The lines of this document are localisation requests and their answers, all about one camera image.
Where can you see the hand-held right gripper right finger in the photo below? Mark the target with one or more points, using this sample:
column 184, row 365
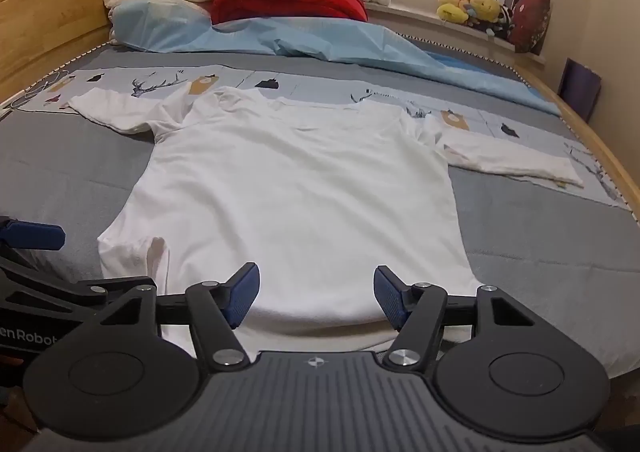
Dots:
column 390, row 297

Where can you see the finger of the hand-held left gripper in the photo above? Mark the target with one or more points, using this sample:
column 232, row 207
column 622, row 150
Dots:
column 35, row 234
column 55, row 284

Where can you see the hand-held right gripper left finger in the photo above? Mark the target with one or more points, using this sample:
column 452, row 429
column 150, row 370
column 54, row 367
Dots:
column 244, row 294

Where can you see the white long-sleeved shirt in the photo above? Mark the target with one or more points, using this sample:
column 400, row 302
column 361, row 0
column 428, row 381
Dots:
column 300, row 192

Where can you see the grey printed bed blanket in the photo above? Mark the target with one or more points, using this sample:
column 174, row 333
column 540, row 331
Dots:
column 525, row 257

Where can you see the light blue duvet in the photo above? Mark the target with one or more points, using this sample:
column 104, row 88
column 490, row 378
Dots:
column 325, row 37

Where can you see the purple box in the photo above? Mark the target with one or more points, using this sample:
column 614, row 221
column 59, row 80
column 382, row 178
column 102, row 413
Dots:
column 580, row 89

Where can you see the white window sill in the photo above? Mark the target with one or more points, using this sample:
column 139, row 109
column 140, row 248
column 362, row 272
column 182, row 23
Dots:
column 425, row 17

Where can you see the dark patterned plush toy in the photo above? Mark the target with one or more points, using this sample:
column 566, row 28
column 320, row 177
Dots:
column 497, row 24

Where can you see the yellow bear plush toy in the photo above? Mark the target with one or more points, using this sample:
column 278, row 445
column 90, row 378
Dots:
column 452, row 7

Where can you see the yellow round plush toy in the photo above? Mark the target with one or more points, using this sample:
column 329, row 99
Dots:
column 485, row 6

